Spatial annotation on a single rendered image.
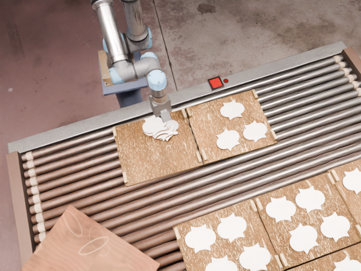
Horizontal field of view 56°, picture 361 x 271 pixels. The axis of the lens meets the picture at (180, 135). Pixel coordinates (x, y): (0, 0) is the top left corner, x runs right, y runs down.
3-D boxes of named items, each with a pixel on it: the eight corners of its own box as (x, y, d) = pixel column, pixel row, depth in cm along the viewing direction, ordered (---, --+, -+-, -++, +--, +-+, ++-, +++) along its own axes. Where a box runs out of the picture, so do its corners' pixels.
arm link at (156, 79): (162, 65, 142) (168, 81, 138) (164, 80, 152) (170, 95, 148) (144, 70, 141) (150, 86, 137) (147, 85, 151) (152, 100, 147)
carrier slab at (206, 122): (185, 109, 192) (185, 108, 191) (252, 91, 196) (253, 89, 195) (204, 164, 177) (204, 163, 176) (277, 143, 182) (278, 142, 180)
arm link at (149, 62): (130, 55, 147) (137, 75, 142) (155, 48, 148) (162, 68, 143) (133, 66, 154) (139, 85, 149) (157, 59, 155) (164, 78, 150)
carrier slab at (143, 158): (112, 128, 188) (112, 127, 186) (183, 109, 192) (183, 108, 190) (125, 187, 173) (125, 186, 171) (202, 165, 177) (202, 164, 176)
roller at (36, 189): (29, 189, 178) (25, 186, 174) (355, 83, 203) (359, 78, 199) (30, 198, 176) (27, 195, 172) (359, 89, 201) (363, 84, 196)
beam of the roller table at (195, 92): (12, 147, 191) (7, 142, 186) (338, 46, 218) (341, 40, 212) (14, 160, 188) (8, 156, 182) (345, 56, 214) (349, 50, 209)
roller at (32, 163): (25, 164, 184) (21, 161, 180) (341, 63, 209) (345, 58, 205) (27, 172, 182) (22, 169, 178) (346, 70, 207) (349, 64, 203)
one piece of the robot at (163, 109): (156, 112, 147) (159, 129, 162) (175, 104, 149) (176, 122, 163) (145, 91, 152) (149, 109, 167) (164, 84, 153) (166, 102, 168)
